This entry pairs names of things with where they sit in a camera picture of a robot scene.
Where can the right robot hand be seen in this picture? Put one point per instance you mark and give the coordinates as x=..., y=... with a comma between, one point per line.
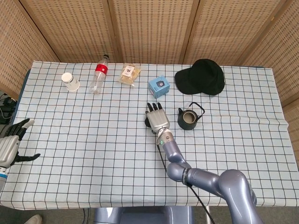
x=158, y=119

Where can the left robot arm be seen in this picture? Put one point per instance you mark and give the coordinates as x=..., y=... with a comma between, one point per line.
x=2, y=179

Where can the wooden bamboo folding screen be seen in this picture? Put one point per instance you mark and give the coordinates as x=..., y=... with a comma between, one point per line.
x=151, y=30

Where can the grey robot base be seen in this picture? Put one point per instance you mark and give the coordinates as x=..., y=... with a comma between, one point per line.
x=142, y=215

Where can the small light blue box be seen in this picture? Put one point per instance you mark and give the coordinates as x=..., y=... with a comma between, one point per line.
x=160, y=87

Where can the clear snack bag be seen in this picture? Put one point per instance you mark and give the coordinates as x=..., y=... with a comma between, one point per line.
x=129, y=74

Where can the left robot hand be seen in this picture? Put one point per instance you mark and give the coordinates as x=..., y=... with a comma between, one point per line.
x=9, y=147

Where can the white paper cup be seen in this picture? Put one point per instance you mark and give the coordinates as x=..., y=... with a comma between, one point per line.
x=71, y=82

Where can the black teapot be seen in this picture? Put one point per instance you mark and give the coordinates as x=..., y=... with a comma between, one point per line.
x=187, y=124

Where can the beige shoe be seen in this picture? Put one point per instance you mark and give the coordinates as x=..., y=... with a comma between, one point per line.
x=33, y=219

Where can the plastic bottle with red label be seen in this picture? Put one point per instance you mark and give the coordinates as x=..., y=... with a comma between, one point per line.
x=99, y=74

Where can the black baseball cap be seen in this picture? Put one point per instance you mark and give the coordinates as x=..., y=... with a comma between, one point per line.
x=203, y=77

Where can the white table leg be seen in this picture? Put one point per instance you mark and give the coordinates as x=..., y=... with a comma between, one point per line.
x=207, y=210

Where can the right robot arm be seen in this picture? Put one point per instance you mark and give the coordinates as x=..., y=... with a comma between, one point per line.
x=210, y=179

